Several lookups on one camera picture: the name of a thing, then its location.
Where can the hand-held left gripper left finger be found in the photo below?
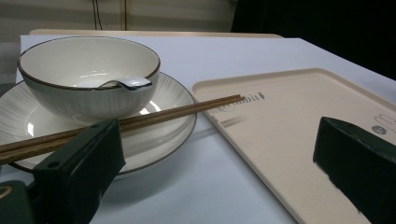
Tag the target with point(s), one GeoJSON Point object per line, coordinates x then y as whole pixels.
{"type": "Point", "coordinates": [77, 168]}

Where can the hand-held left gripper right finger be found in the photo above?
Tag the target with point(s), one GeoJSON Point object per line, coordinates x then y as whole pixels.
{"type": "Point", "coordinates": [361, 161]}

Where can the beige plastic tray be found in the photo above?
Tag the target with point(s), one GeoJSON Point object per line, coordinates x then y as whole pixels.
{"type": "Point", "coordinates": [280, 130]}

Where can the white ceramic spoon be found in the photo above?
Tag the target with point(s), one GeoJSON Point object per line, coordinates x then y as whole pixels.
{"type": "Point", "coordinates": [130, 82]}

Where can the white ceramic bowl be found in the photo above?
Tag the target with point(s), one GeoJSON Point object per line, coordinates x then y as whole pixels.
{"type": "Point", "coordinates": [62, 62]}

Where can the brown wooden chopstick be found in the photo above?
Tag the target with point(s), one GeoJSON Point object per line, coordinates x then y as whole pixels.
{"type": "Point", "coordinates": [174, 114]}
{"type": "Point", "coordinates": [174, 109]}

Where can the white ceramic plate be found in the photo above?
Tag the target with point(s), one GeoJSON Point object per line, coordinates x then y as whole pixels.
{"type": "Point", "coordinates": [174, 102]}

